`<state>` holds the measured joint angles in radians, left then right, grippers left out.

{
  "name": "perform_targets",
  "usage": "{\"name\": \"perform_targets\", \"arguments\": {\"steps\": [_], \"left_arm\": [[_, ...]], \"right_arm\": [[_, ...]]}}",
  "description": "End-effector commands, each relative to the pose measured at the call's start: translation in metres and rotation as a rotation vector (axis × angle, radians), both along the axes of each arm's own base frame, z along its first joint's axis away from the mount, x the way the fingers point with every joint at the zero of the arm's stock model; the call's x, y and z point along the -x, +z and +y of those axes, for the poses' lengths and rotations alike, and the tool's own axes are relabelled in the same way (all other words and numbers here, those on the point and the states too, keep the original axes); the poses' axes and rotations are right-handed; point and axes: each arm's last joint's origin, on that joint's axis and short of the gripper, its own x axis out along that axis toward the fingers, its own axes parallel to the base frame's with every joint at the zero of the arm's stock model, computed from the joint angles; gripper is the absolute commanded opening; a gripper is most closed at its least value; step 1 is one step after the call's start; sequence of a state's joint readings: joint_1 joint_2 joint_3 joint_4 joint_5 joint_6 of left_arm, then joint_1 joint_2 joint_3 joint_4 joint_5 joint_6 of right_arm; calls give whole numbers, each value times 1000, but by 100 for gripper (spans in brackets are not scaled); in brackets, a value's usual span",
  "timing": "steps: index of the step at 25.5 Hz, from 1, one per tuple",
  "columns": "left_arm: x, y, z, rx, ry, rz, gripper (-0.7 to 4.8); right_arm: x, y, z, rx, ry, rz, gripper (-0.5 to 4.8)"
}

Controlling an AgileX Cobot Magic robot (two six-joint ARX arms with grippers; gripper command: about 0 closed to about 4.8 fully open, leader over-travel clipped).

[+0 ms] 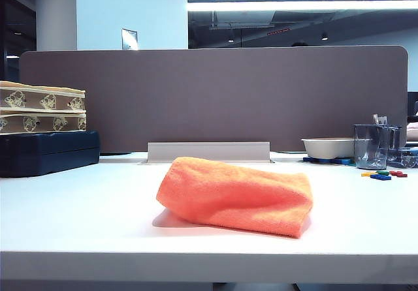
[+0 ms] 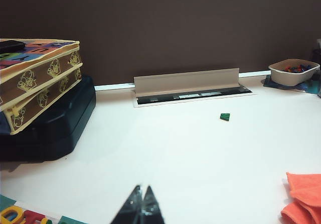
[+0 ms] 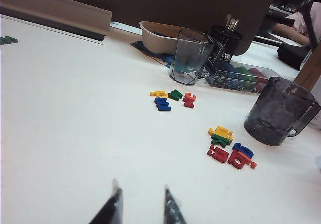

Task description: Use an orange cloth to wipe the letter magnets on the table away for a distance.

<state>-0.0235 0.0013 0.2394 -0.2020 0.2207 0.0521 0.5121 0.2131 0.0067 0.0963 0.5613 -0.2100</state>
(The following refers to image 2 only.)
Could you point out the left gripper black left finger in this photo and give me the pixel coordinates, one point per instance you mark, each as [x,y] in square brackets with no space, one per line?
[130,209]

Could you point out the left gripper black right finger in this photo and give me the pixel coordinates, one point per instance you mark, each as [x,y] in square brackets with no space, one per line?
[151,209]

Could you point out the orange microfibre cloth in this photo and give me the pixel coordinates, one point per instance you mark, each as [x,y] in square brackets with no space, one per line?
[303,199]

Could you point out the green letter Y magnet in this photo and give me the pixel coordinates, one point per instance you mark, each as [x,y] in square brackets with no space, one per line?
[49,222]

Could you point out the yellow letter D magnet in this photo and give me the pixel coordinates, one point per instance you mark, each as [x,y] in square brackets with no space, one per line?
[12,209]

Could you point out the dark blue plastic case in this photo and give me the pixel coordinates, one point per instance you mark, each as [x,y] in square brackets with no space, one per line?
[62,123]

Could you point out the teal magnet pack card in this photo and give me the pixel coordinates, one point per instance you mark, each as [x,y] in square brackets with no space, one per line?
[6,200]

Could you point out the blue mat under bowl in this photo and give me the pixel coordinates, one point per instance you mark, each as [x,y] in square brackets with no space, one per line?
[268,83]

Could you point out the brown desk partition panel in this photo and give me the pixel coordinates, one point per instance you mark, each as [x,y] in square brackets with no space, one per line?
[160,20]

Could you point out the white paper bowl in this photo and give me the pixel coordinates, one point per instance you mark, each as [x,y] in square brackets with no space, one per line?
[292,78]

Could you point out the black flat device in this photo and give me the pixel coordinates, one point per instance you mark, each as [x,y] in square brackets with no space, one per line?
[10,45]

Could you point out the colourful small pieces heap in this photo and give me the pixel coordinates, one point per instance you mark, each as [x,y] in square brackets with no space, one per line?
[298,68]

